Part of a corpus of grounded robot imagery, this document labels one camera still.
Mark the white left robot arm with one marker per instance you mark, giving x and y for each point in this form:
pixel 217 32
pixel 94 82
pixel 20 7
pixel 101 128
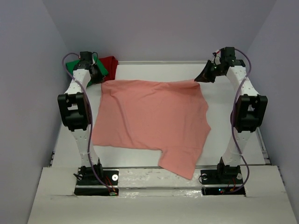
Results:
pixel 76 113

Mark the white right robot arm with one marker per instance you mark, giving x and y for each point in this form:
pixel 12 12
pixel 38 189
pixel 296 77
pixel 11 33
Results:
pixel 247 113

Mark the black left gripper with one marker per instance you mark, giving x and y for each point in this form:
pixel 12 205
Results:
pixel 99 79

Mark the green folded t shirt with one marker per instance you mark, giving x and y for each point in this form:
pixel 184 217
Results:
pixel 70 66

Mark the white front cover board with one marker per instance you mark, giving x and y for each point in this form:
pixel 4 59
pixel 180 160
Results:
pixel 156 196

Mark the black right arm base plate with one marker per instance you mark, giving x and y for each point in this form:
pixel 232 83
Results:
pixel 214 184

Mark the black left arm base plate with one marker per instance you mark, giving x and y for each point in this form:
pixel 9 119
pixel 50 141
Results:
pixel 88 184

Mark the pink t shirt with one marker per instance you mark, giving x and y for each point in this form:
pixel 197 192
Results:
pixel 165 116

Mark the red folded t shirt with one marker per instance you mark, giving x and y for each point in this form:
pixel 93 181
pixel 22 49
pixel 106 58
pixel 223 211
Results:
pixel 108 66

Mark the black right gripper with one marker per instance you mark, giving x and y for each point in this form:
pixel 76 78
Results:
pixel 205 76

